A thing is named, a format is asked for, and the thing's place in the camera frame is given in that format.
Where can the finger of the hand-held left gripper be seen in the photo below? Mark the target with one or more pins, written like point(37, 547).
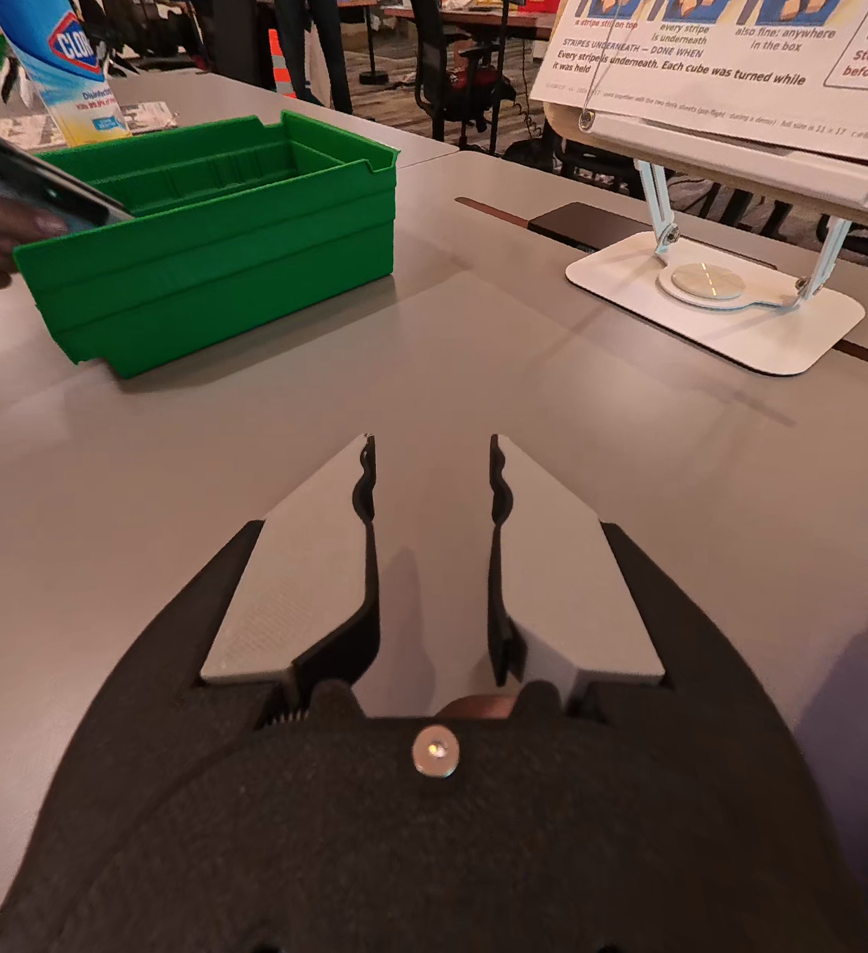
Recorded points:
point(32, 167)
point(69, 208)

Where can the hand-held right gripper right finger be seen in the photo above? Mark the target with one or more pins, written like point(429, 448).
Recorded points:
point(575, 588)

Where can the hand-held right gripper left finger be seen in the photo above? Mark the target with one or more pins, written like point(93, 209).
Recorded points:
point(292, 588)

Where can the green plastic bin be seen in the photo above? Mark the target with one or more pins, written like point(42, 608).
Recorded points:
point(218, 283)

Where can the person's left hand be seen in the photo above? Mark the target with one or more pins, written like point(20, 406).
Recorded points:
point(17, 223)

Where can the printed paper sheet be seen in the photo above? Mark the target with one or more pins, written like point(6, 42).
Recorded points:
point(24, 134)

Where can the disinfectant wipes container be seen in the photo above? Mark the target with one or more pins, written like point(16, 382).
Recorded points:
point(69, 67)

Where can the white paper sheet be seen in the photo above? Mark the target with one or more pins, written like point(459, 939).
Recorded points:
point(147, 117)

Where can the orange traffic cone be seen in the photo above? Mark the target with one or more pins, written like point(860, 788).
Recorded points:
point(283, 67)

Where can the white tablet stand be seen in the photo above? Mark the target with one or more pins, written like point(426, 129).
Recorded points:
point(739, 327)

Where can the black pole stand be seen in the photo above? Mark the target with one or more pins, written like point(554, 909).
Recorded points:
point(378, 77)

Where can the black office chair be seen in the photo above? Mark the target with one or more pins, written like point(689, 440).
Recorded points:
point(441, 59)

